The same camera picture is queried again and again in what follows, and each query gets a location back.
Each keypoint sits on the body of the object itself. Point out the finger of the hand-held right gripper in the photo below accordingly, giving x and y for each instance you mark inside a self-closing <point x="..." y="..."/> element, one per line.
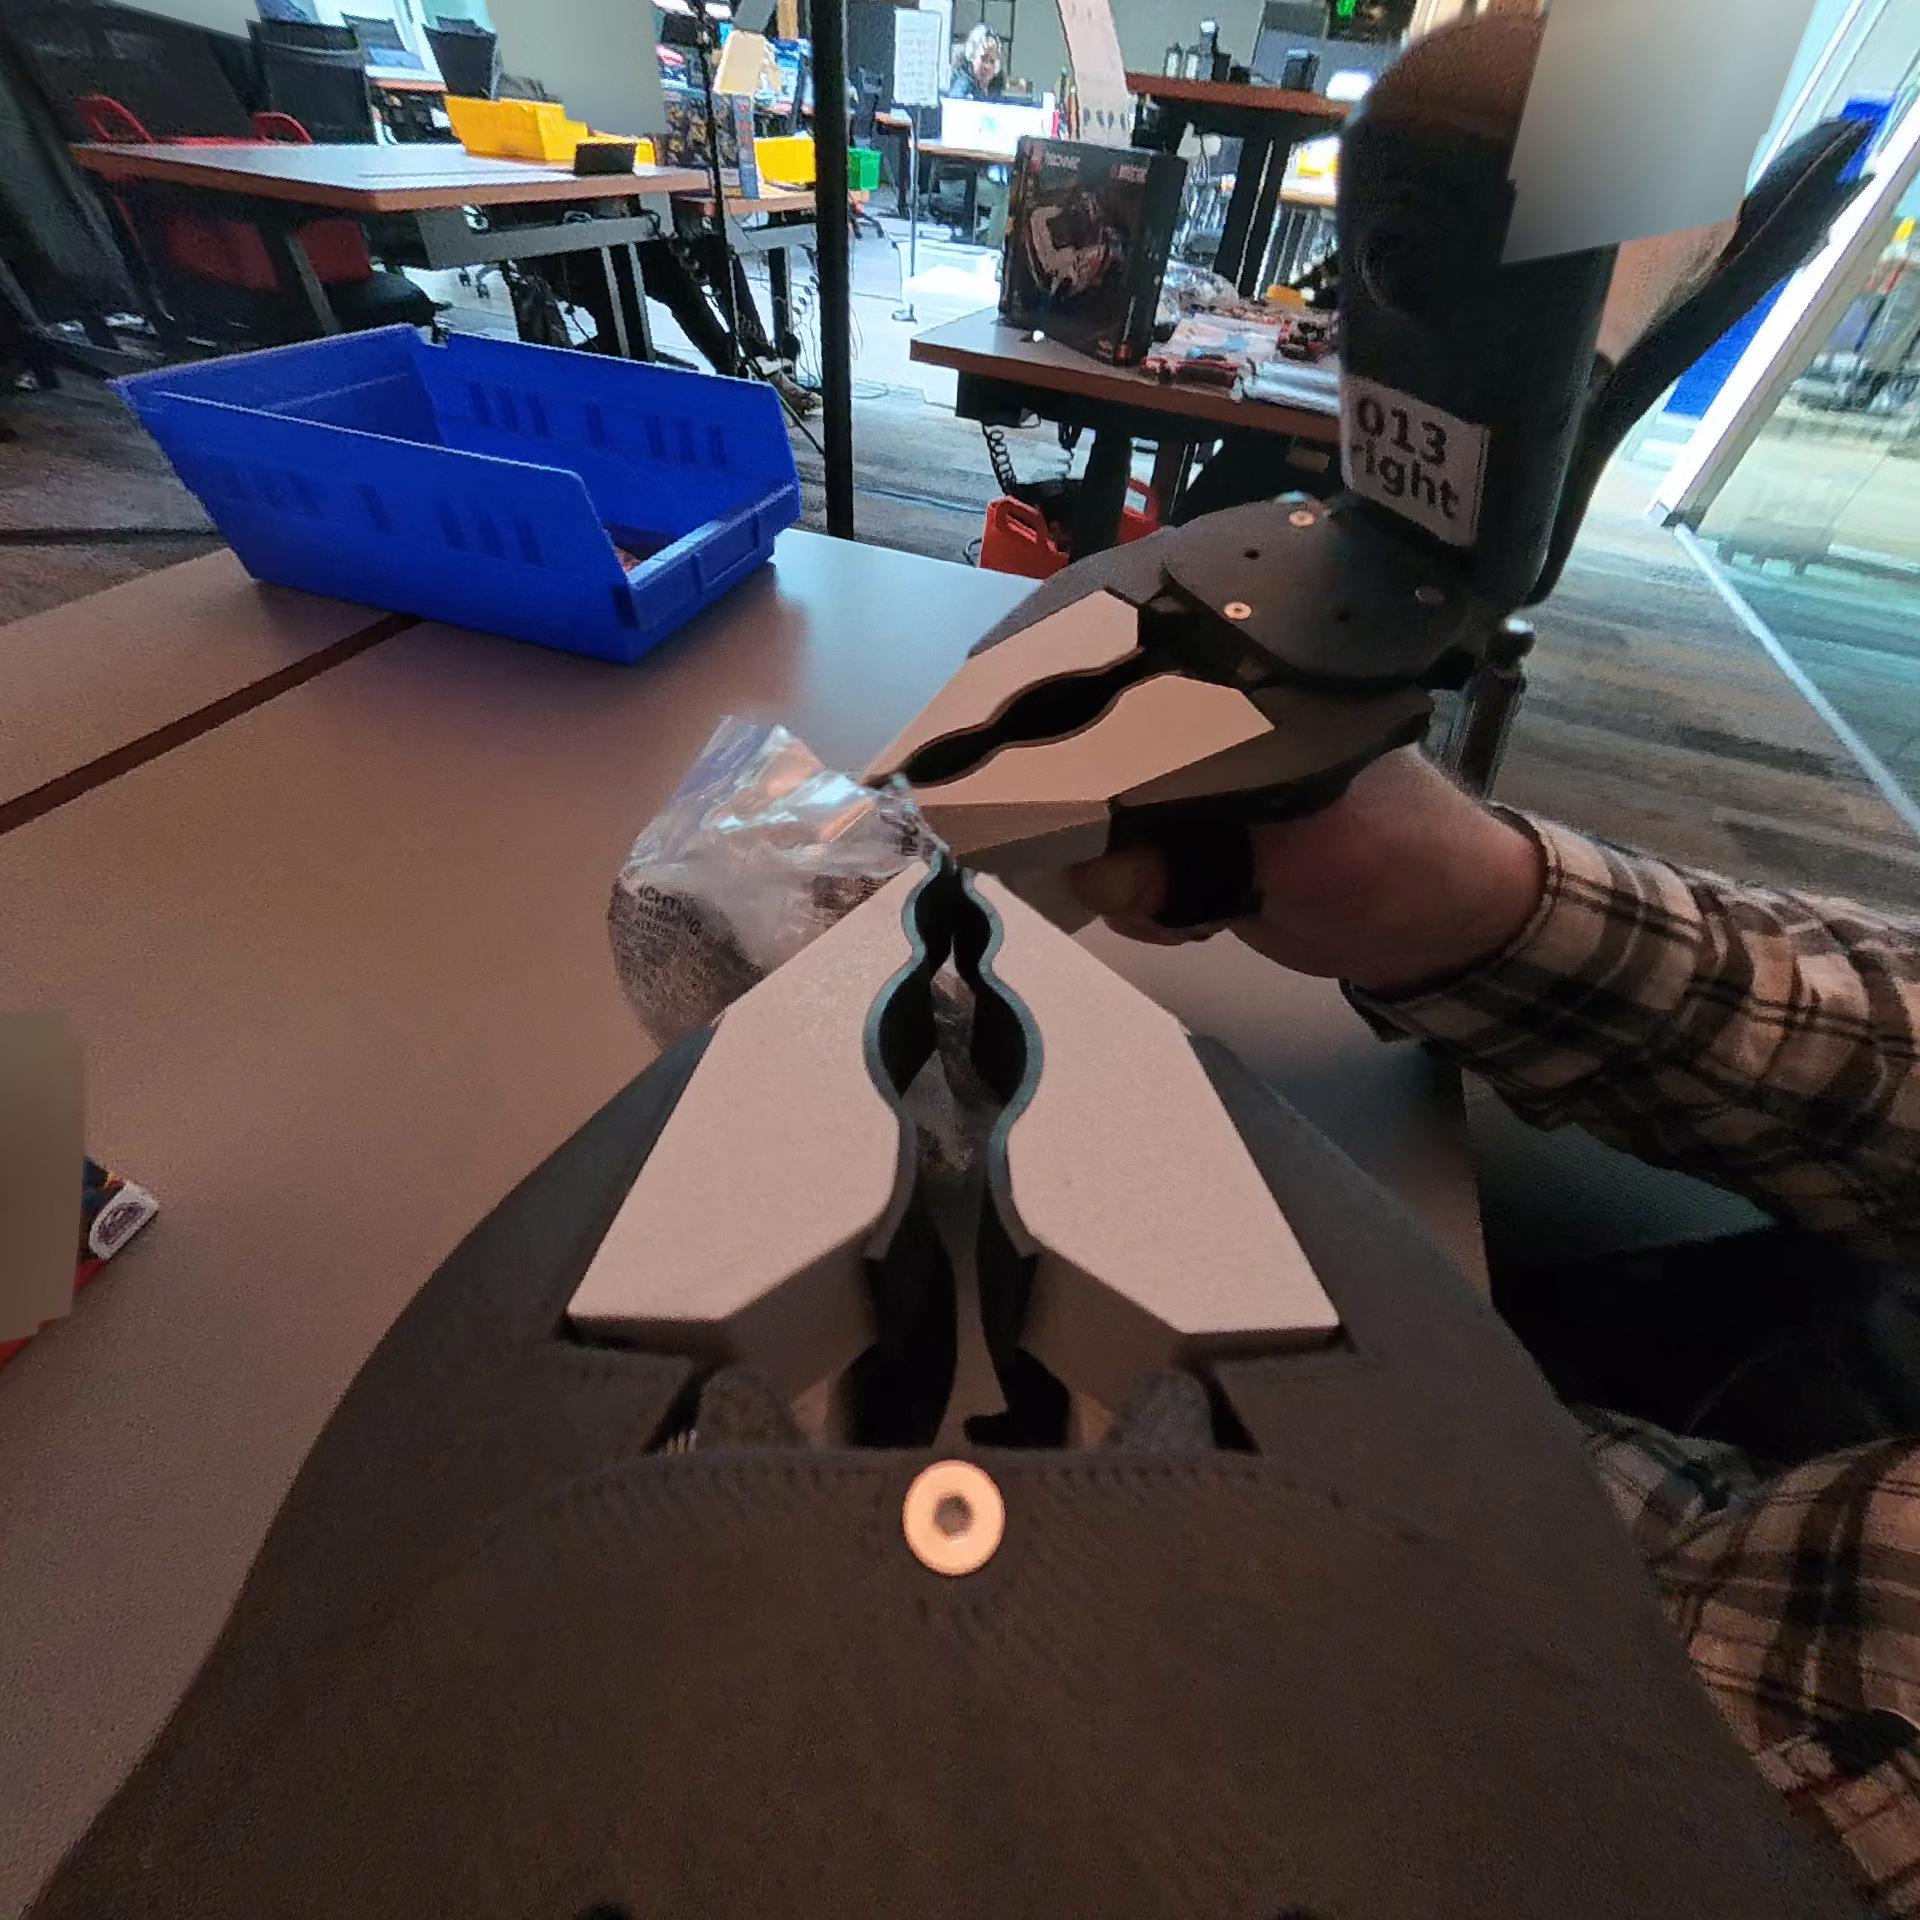
<point x="1141" y="744"/>
<point x="1050" y="661"/>

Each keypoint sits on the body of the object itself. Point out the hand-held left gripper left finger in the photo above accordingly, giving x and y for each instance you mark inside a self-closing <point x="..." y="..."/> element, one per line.
<point x="750" y="1184"/>

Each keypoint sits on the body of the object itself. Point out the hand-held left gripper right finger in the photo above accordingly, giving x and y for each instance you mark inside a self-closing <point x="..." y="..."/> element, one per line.
<point x="1172" y="1184"/>

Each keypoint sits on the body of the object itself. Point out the clear plastic bag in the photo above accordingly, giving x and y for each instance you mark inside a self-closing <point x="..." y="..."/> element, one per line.
<point x="734" y="870"/>

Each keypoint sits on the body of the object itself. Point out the colourful cardboard puzzle box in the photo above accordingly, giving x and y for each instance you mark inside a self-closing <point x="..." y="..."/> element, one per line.
<point x="119" y="1207"/>

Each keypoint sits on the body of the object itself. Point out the brown background desk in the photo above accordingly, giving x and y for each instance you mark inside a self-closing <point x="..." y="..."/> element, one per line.
<point x="375" y="182"/>
<point x="1050" y="376"/>

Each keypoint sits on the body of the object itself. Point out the person's right hand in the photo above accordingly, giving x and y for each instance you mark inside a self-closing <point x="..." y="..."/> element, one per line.
<point x="1381" y="885"/>

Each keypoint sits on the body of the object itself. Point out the red tool box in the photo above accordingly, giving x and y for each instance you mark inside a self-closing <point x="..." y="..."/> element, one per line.
<point x="1037" y="540"/>

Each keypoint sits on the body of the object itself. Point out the black toy set box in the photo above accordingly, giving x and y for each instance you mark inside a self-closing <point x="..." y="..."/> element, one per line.
<point x="1088" y="247"/>

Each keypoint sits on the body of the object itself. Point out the black pole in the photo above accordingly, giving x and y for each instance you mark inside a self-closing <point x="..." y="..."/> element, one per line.
<point x="830" y="301"/>

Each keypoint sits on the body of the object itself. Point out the small yellow plastic bin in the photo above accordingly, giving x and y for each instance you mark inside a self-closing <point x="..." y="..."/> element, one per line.
<point x="783" y="162"/>

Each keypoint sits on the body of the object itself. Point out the blue plastic bin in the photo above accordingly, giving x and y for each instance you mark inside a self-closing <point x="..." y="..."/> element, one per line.
<point x="375" y="494"/>

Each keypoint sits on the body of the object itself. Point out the large yellow plastic bin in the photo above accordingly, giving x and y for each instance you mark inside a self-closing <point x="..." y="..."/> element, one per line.
<point x="524" y="134"/>

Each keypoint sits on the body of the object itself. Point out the person's plaid shirt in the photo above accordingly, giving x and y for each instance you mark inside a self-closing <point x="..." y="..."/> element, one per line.
<point x="1800" y="1622"/>

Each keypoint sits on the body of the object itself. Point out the red office chair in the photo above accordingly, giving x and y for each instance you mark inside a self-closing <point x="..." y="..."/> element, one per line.
<point x="224" y="247"/>

